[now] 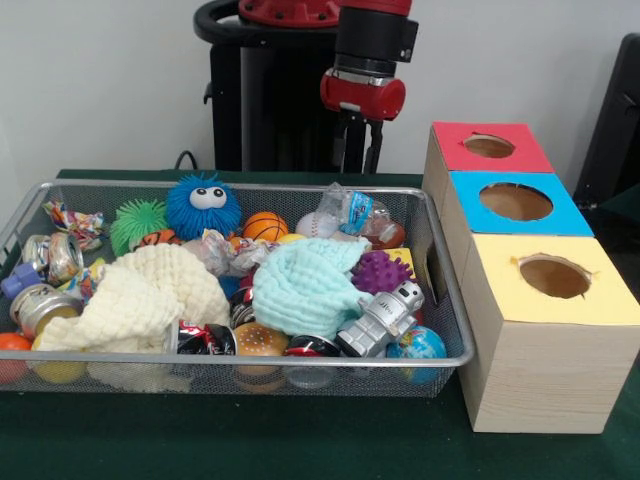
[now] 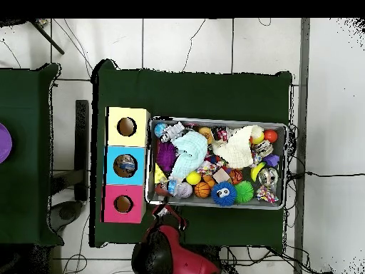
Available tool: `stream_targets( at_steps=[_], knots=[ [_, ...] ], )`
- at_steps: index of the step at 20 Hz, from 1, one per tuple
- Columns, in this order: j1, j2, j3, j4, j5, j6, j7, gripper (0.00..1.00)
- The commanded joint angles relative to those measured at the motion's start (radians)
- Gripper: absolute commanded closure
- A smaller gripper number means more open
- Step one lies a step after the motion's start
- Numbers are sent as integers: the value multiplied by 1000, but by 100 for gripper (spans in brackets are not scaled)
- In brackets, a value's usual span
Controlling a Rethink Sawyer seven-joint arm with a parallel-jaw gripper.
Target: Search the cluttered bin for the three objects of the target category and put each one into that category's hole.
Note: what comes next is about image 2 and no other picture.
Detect crushed clear plastic bottle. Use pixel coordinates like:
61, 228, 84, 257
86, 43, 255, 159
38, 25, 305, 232
159, 176, 194, 199

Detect wooden box three holes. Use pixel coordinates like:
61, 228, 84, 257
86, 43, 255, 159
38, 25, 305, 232
101, 106, 151, 224

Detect small white baseball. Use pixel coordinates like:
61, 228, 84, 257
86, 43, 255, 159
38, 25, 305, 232
178, 182, 194, 198

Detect small orange basketball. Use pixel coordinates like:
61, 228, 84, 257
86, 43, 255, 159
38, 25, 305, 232
194, 181, 211, 199

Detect blue fuzzy googly-eye ball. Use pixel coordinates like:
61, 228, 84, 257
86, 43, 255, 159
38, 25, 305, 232
210, 181, 238, 207

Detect purple spiky ball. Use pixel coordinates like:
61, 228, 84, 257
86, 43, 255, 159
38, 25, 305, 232
155, 141, 179, 173

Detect green spiky rubber ball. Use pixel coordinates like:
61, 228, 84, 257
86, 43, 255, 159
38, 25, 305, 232
234, 180, 255, 204

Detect mint green waffle cloth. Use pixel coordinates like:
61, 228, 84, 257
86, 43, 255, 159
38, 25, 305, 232
169, 131, 209, 179

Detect silver toy robot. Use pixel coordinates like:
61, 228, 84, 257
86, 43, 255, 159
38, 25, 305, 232
160, 121, 185, 143

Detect cream waffle cloth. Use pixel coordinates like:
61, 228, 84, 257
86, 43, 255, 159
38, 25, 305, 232
211, 124, 264, 169

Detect blue globe ball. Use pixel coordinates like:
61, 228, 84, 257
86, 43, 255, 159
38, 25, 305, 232
153, 123, 168, 138

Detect dark green table cloth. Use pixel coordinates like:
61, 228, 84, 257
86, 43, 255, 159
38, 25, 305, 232
89, 59, 293, 253

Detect dark green side table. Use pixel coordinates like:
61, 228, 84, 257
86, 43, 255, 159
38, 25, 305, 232
0, 63, 62, 246

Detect purple round object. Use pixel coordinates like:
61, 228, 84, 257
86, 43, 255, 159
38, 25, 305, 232
0, 122, 13, 164

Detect black tripod leg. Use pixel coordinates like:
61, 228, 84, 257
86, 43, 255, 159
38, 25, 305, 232
28, 19, 66, 56

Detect black floor cable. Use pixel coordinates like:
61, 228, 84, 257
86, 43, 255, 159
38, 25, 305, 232
287, 170, 365, 179

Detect shallow wire mesh bin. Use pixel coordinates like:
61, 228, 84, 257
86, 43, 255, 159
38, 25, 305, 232
145, 116, 288, 210

